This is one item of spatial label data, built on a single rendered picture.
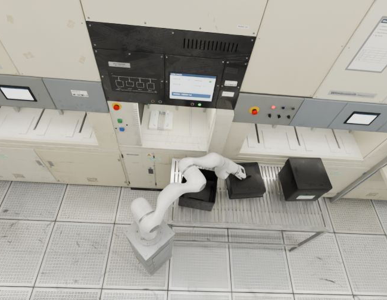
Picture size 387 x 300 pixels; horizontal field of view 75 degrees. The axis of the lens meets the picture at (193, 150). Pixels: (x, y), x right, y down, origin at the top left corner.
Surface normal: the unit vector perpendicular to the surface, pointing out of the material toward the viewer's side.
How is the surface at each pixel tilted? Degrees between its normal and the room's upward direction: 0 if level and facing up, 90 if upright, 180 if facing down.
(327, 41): 90
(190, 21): 93
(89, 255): 0
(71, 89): 90
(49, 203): 0
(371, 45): 90
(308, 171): 0
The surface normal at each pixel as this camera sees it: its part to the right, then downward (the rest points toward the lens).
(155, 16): -0.03, 0.85
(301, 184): 0.09, -0.56
